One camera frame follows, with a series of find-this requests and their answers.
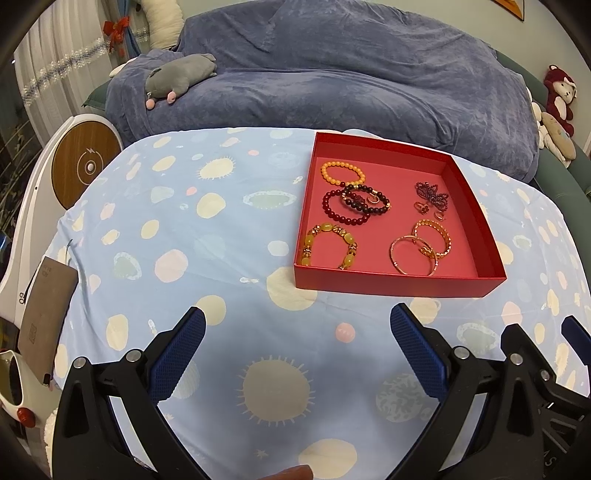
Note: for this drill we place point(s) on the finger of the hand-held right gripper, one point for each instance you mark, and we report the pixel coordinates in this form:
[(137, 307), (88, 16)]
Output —
[(526, 364), (577, 334)]

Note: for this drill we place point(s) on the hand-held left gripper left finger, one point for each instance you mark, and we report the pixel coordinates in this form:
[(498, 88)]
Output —
[(178, 355)]

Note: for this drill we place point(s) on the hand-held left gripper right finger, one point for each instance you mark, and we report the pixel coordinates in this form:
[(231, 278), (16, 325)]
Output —
[(415, 355)]

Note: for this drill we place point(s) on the red cardboard box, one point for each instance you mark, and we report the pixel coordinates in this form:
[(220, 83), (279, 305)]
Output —
[(392, 284)]

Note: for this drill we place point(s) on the gold bangle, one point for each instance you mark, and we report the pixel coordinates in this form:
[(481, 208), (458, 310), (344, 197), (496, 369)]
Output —
[(396, 256), (443, 235)]

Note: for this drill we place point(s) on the person's left hand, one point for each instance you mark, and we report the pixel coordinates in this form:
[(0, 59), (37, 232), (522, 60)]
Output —
[(293, 474)]

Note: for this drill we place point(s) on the brown card tag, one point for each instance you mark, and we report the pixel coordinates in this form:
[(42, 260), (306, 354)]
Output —
[(46, 314)]

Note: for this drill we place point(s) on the light blue printed sheet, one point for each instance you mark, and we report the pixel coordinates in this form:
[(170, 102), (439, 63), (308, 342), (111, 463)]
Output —
[(231, 207)]

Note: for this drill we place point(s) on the dark purple beaded butterfly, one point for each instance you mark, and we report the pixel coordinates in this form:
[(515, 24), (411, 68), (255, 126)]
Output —
[(431, 194)]

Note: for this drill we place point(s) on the white toy with red knob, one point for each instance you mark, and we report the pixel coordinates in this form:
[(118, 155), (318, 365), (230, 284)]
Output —
[(18, 392)]

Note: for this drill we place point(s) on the beige plush toy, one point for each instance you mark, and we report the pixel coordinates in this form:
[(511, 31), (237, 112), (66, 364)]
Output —
[(556, 136)]

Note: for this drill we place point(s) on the white machine with wooden disc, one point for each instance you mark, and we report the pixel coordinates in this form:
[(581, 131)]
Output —
[(74, 166)]

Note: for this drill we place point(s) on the red plush monkey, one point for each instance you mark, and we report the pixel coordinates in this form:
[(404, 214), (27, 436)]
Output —
[(561, 92)]

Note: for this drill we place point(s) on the grey plush toy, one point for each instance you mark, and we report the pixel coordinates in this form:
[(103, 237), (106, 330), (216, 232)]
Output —
[(180, 76)]

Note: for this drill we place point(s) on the blue plush blanket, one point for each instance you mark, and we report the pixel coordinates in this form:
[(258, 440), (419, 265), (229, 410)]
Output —
[(346, 69)]

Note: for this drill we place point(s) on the white curtain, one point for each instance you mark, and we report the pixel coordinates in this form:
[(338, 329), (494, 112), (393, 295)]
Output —
[(51, 60)]

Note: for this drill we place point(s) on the red ribbon bow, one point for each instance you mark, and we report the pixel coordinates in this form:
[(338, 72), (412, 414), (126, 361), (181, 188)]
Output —
[(115, 30)]

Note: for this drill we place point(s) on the white pillow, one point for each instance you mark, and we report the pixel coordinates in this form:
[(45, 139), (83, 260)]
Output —
[(161, 23)]

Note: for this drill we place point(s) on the orange wall poster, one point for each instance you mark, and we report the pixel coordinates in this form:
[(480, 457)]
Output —
[(510, 7)]

